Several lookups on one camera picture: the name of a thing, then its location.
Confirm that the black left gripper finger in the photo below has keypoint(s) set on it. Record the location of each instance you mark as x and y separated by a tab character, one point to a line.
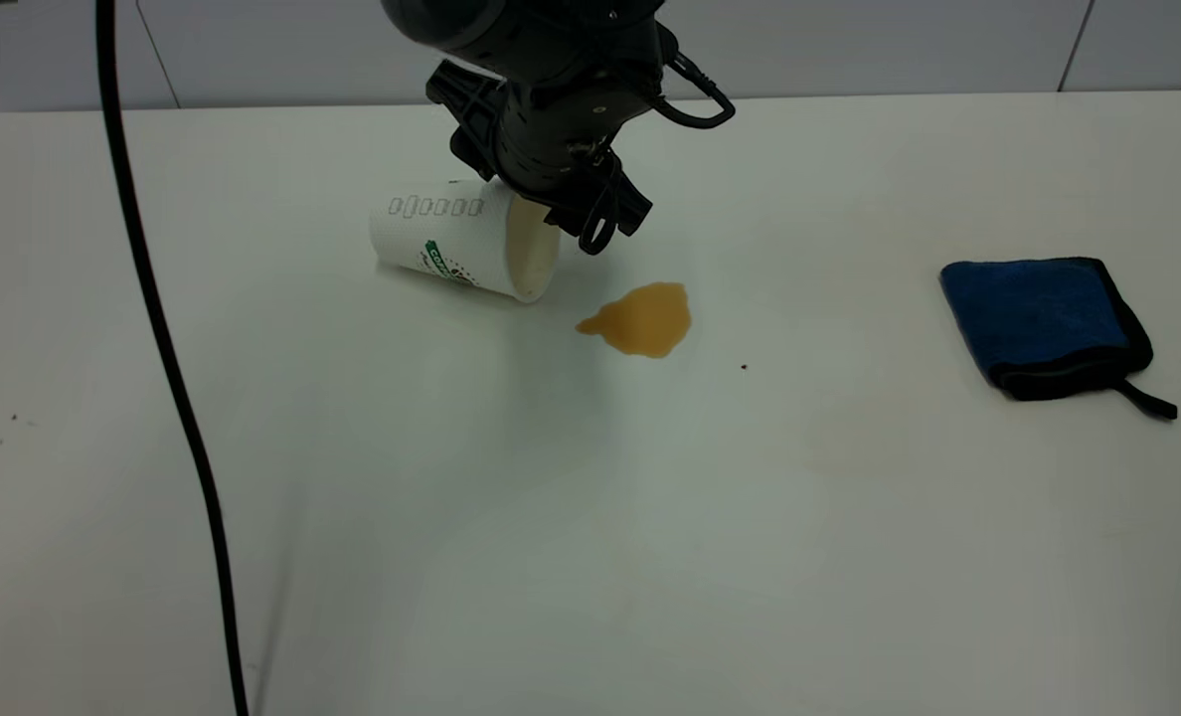
600	219
466	99

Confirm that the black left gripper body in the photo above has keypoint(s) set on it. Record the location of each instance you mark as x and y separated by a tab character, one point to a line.
561	124

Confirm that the white paper coffee cup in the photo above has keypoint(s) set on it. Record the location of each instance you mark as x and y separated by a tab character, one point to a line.
431	244

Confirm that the blue cloth with black edge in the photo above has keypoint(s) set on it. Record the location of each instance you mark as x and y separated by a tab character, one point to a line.
1038	318

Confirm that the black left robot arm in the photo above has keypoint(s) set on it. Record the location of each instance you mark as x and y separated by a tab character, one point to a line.
511	25

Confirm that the brown liquid spill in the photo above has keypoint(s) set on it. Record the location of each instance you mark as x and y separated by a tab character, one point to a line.
645	320

